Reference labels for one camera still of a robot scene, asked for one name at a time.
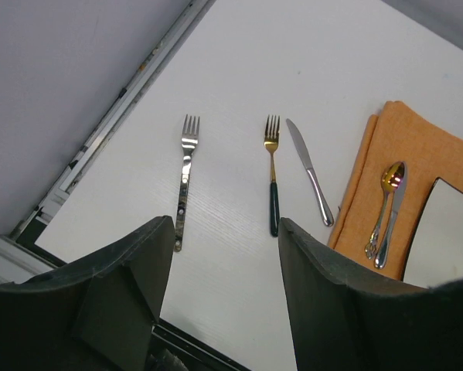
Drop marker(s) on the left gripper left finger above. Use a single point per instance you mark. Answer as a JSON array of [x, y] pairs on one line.
[[96, 313]]

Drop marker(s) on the silver knife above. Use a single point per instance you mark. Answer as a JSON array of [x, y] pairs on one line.
[[302, 150]]

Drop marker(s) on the green handled utensil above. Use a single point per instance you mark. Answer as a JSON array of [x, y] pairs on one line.
[[271, 143]]

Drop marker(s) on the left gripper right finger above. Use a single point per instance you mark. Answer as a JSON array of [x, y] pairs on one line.
[[344, 316]]

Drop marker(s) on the orange cloth placemat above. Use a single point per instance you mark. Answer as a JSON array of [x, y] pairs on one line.
[[396, 134]]

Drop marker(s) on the silver spoon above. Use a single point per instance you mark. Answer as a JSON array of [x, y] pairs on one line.
[[382, 254]]

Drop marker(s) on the white square plate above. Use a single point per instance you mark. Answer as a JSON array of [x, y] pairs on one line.
[[436, 250]]

